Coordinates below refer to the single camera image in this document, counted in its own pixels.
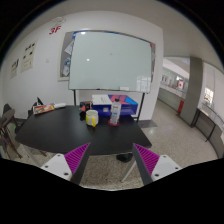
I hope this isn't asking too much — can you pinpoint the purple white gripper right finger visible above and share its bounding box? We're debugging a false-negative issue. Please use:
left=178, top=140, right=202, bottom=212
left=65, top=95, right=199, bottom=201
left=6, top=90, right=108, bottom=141
left=132, top=143, right=181, bottom=182

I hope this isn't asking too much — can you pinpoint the red fire extinguisher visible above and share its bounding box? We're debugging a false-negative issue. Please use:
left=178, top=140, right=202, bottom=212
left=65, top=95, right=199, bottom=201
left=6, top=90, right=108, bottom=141
left=177, top=100, right=184, bottom=114

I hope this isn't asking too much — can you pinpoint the dark wooden chair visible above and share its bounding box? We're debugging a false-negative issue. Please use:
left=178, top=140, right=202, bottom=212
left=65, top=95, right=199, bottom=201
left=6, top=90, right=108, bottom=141
left=0, top=104, right=21, bottom=158

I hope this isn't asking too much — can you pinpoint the red round coaster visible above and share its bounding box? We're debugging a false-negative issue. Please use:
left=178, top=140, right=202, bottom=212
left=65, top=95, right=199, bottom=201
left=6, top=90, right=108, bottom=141
left=108, top=120, right=120, bottom=127

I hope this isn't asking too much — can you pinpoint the small black red object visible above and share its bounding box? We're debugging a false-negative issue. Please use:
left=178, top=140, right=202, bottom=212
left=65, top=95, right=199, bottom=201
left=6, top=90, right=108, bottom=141
left=79, top=101, right=92, bottom=120

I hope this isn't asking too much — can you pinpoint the blue cardboard box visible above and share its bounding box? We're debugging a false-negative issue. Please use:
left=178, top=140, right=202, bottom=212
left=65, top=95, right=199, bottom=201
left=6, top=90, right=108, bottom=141
left=92, top=94, right=138, bottom=116

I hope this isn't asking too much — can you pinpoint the white wall poster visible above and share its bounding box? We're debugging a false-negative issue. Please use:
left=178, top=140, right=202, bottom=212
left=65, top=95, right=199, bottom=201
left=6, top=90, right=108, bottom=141
left=10, top=58, right=19, bottom=79
left=21, top=41, right=37, bottom=72

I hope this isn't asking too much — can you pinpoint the white wall poster left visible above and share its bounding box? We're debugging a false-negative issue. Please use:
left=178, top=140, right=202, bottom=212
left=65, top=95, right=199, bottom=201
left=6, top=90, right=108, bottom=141
left=10, top=58, right=19, bottom=79

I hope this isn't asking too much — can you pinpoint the black table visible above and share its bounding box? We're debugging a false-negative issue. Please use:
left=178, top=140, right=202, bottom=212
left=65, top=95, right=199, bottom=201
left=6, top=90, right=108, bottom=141
left=14, top=105, right=153, bottom=186

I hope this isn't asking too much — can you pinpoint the clear plastic water bottle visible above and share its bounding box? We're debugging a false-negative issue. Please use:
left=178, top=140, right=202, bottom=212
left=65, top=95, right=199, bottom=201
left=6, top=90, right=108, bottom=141
left=110, top=98, right=121, bottom=125

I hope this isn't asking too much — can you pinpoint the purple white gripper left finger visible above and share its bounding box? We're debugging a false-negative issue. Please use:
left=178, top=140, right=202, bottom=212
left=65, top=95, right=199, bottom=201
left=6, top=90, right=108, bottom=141
left=42, top=143, right=90, bottom=181

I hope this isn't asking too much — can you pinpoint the white wall poster right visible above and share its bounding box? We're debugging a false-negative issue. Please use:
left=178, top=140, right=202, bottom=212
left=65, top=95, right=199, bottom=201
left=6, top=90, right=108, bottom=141
left=21, top=41, right=37, bottom=72

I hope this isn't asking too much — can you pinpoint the white yellow mug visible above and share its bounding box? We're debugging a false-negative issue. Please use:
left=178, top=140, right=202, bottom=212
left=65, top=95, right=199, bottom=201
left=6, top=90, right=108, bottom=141
left=86, top=110, right=99, bottom=127

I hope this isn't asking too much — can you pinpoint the black chair behind table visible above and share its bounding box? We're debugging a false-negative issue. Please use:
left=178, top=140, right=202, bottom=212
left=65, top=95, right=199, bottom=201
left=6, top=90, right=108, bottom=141
left=28, top=97, right=44, bottom=117

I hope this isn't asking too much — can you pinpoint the white paper sheet on box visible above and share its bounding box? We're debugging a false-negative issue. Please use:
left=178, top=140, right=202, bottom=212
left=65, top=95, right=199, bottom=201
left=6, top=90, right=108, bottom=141
left=92, top=95, right=112, bottom=105

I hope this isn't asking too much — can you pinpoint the large white whiteboard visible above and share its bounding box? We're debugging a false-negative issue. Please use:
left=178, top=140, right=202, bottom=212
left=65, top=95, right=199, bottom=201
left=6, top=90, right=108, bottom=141
left=69, top=31, right=152, bottom=93

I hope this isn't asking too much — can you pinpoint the white flat object on table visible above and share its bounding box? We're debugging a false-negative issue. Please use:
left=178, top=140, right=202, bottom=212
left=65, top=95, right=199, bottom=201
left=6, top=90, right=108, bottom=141
left=54, top=103, right=66, bottom=109

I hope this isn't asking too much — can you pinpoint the black object on floor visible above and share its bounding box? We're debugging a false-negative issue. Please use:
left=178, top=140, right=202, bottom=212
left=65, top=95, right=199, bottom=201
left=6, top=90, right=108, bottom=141
left=116, top=153, right=133, bottom=163

